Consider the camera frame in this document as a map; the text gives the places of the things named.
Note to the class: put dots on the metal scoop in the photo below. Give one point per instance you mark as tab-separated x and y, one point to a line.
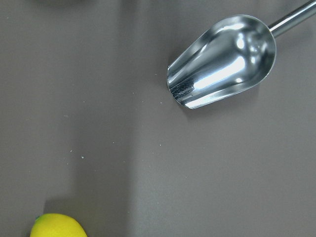
232	56

